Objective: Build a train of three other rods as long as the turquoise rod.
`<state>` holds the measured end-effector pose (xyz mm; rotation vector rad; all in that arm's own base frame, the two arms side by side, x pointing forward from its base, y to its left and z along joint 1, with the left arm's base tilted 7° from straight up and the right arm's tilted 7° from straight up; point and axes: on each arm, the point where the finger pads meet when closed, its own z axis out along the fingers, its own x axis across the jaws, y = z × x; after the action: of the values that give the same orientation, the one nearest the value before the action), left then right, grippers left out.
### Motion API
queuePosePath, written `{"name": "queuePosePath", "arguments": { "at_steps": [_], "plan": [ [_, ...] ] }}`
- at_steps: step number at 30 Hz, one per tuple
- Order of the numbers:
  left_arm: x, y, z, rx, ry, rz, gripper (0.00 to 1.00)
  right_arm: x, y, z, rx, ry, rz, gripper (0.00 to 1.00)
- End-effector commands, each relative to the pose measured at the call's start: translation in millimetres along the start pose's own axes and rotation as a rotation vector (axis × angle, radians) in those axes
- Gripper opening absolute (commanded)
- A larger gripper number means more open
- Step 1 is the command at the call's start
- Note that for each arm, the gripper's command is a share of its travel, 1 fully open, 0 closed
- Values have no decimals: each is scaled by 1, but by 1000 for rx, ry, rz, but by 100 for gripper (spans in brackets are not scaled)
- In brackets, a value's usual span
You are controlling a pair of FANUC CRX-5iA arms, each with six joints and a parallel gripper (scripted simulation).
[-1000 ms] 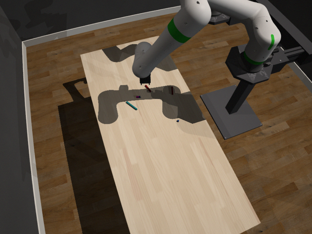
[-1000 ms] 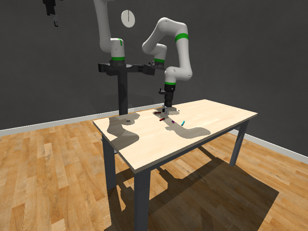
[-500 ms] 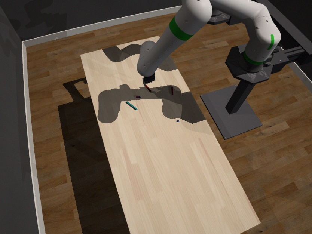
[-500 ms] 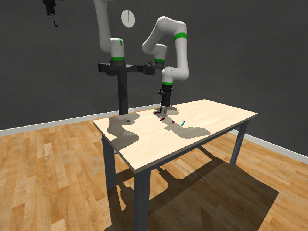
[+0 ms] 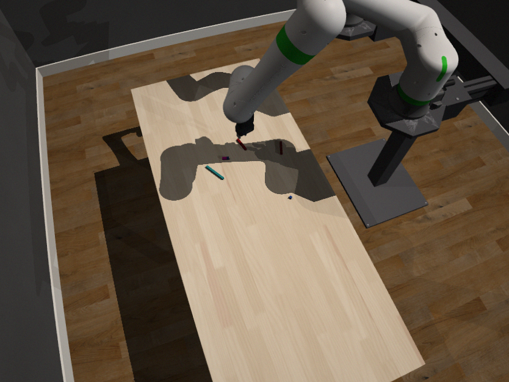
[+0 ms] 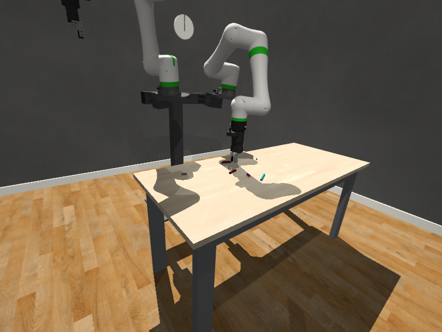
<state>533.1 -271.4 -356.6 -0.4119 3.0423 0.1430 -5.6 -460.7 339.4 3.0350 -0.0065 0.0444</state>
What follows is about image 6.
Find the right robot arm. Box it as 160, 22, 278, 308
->
134, 0, 181, 97

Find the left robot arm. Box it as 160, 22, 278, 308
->
204, 23, 271, 121

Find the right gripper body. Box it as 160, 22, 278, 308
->
61, 0, 80, 22

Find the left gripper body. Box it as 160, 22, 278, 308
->
226, 120, 246, 153

